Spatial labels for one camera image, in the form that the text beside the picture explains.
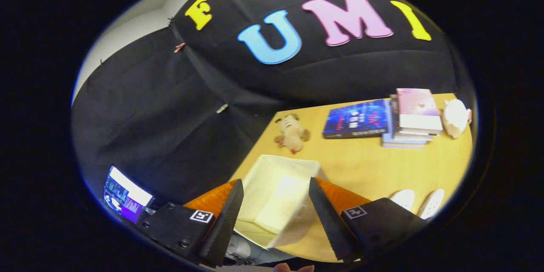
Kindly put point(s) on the beige fabric storage box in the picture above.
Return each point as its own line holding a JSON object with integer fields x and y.
{"x": 276, "y": 195}

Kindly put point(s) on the dark blue book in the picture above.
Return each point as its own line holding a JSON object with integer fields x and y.
{"x": 357, "y": 119}

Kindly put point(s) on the computer screen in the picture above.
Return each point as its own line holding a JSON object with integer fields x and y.
{"x": 125, "y": 195}

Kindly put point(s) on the white plush toy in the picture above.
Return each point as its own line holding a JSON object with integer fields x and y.
{"x": 455, "y": 117}

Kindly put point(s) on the grey book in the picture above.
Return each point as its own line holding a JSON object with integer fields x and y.
{"x": 401, "y": 135}

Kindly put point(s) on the beige plush dog toy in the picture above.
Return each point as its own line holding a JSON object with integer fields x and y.
{"x": 292, "y": 134}

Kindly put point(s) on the silver clip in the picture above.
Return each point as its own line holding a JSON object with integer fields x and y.
{"x": 221, "y": 108}

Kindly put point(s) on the white canvas shoe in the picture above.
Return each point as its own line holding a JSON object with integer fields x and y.
{"x": 432, "y": 204}
{"x": 403, "y": 199}

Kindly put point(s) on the light blue book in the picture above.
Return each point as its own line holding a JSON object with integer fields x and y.
{"x": 395, "y": 143}

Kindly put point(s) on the pink clip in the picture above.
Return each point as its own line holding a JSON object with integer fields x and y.
{"x": 179, "y": 46}

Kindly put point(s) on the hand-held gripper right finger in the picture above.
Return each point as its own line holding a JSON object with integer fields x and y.
{"x": 329, "y": 221}

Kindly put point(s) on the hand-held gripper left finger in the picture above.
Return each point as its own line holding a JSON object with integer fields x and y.
{"x": 221, "y": 225}

